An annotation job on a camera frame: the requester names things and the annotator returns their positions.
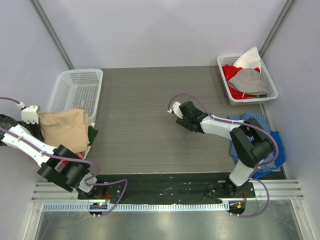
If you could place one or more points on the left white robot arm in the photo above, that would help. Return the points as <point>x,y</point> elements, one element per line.
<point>58,165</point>

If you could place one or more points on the pink folded t-shirt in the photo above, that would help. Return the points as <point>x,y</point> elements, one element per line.
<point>81,155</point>

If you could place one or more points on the left white plastic basket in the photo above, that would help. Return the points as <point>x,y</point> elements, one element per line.
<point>77,89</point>

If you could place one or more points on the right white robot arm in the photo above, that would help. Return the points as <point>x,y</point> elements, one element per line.
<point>252,144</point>

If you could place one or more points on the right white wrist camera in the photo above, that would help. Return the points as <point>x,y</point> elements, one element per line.
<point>174,108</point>

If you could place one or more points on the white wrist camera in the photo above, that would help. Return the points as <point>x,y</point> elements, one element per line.
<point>29,114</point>
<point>174,108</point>

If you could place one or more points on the grey bucket hat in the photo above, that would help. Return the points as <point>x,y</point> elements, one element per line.
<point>249,83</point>

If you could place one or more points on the white plastic basket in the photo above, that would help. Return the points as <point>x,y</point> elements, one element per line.
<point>77,89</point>
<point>230,59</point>

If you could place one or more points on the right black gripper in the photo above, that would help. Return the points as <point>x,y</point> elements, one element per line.
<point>186,120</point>

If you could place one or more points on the beige t-shirt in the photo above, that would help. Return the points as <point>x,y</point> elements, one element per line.
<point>67,128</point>

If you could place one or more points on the dark green garment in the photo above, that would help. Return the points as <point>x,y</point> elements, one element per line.
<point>92,134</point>

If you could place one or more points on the blue checkered shirt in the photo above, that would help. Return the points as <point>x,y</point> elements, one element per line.
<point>262,120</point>

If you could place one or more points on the solid blue garment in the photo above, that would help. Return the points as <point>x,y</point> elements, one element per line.
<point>280,160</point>

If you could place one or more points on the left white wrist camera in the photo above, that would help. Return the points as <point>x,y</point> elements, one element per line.
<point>29,114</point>

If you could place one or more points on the white slotted cable duct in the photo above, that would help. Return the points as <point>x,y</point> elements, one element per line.
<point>88,206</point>

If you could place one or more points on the right white plastic basket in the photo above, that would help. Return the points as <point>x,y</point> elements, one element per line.
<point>230,59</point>

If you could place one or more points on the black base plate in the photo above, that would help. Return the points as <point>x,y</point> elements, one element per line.
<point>168,188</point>

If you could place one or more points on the white cloth in basket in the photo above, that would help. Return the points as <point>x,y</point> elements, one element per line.
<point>250,59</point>

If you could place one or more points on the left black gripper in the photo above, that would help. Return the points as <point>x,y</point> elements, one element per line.
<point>38,131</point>

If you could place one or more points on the red garment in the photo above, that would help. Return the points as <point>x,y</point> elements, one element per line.
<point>229,72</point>

